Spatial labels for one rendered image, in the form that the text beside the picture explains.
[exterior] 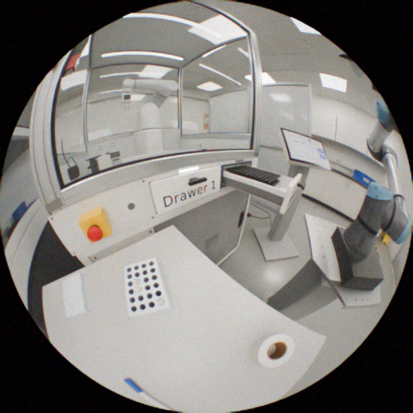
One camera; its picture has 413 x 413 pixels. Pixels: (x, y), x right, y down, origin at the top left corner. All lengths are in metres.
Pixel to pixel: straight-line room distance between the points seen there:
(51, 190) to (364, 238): 0.87
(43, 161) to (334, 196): 3.55
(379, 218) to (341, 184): 2.76
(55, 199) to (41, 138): 0.16
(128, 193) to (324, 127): 3.60
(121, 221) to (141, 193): 0.11
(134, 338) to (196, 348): 0.12
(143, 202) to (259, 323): 0.42
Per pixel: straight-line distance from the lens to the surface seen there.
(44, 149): 0.40
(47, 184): 0.39
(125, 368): 0.34
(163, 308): 0.25
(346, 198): 3.32
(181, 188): 0.40
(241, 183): 0.51
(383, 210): 0.50
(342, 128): 3.61
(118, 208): 0.38
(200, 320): 0.28
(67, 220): 0.41
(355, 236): 0.52
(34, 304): 0.71
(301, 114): 1.96
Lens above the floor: 1.04
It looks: 31 degrees down
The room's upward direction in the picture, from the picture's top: straight up
